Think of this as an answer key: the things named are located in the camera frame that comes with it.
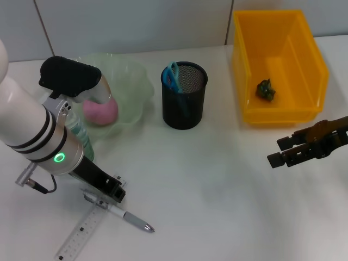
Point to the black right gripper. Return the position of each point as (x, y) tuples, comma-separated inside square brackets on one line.
[(331, 136)]

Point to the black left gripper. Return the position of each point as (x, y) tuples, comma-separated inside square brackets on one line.
[(91, 172)]

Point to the clear plastic ruler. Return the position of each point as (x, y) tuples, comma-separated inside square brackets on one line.
[(81, 231)]

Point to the green plastic wrapper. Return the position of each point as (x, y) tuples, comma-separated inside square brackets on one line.
[(266, 90)]

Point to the clear water bottle green label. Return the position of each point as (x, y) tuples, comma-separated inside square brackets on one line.
[(81, 133)]

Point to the pink peach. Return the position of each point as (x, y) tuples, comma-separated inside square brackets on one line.
[(103, 114)]

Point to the blue scissors with sheath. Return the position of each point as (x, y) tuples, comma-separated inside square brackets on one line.
[(177, 87)]

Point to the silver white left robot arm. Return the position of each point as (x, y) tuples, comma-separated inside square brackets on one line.
[(21, 114)]

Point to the grey silver ballpoint pen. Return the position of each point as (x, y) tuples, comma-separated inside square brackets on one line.
[(136, 220)]

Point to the black mesh pen cup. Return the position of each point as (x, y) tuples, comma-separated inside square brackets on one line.
[(183, 111)]

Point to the pale green glass fruit plate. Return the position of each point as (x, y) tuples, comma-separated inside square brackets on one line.
[(127, 81)]

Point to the yellow plastic bin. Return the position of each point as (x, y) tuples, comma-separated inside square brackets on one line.
[(296, 68)]

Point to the silver black wrist camera box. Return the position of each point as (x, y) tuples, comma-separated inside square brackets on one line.
[(68, 76)]

